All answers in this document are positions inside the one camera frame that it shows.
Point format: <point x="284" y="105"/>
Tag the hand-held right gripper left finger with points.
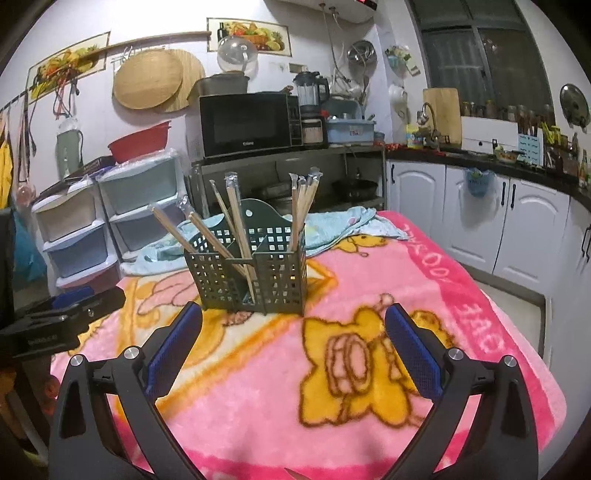
<point x="173" y="355"/>

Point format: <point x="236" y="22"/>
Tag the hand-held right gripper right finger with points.
<point x="415" y="355"/>

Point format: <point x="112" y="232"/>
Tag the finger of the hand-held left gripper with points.
<point x="104" y="302"/>
<point x="69" y="299"/>

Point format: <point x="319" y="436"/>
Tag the green plastic utensil basket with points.
<point x="277" y="281"/>

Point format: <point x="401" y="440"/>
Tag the pile of wooden chopsticks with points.
<point x="300" y="207"/>

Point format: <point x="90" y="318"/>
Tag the beige blue pink drawer unit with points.
<point x="69" y="249"/>

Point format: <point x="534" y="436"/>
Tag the blue plastic bag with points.
<point x="27" y="254"/>

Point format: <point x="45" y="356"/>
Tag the pink printed blanket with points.
<point x="258" y="392"/>

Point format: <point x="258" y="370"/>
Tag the yellow hanging apron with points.
<point x="4" y="170"/>

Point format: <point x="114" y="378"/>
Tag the pale green water jug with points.
<point x="69" y="154"/>

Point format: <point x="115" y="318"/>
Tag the light blue towel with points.
<point x="332" y="228"/>

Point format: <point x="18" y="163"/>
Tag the white kitchen cabinets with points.
<point x="415" y="198"/>

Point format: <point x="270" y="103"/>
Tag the red plastic basin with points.
<point x="138" y="145"/>

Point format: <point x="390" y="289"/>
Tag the black frying pan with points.
<point x="355" y="187"/>

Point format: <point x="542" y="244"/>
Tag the small blue hanging basket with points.
<point x="478" y="182"/>

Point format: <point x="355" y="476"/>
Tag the black kitchen countertop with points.
<point x="545" y="177"/>

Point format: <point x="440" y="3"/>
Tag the bowl of vegetables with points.
<point x="505" y="154"/>

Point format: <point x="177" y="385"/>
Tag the round woven bamboo tray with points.
<point x="147" y="78"/>

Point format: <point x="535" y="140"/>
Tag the black microwave oven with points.
<point x="244" y="122"/>

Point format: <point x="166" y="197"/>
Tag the metal shelf rack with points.
<point x="300" y="154"/>

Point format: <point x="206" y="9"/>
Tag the light blue dish drainer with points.
<point x="351" y="131"/>

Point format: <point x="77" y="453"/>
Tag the white rectangular box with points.
<point x="489" y="134"/>

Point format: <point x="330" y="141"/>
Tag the light blue knife holder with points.
<point x="528" y="147"/>

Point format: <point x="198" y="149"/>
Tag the round wooden board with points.
<point x="194" y="78"/>

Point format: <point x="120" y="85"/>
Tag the wooden cutting board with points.
<point x="445" y="113"/>

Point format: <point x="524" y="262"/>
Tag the metal sink faucet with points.
<point x="427" y="110"/>

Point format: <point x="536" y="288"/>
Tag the white storage canister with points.
<point x="313" y="131"/>

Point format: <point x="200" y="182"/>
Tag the grey plastic tub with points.
<point x="221" y="85"/>

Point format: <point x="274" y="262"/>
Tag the cluster of sauce bottles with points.
<point x="579" y="161"/>

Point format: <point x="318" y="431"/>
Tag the white ceramic pitcher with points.
<point x="397" y="94"/>

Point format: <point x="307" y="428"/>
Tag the row of spice jars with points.
<point x="512" y="111"/>

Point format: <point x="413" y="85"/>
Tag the clear glass bowl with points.
<point x="238" y="53"/>

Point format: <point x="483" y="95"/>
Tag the black blender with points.
<point x="310" y="92"/>

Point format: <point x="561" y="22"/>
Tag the hanging steel pot lid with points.
<point x="575" y="104"/>

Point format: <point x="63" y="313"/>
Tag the dark framed window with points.
<point x="461" y="60"/>

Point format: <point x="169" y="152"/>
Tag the hanging stainless steel bowl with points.
<point x="361" y="50"/>

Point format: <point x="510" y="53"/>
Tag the white water heater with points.
<point x="332" y="7"/>

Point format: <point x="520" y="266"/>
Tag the long fruit wall poster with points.
<point x="69" y="62"/>

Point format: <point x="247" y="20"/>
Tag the wooden wall rail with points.
<point x="184" y="34"/>

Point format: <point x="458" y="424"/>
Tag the hanging wall organizer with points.
<point x="397" y="57"/>

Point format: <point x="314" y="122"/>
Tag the small fruit wall poster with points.
<point x="272" y="39"/>

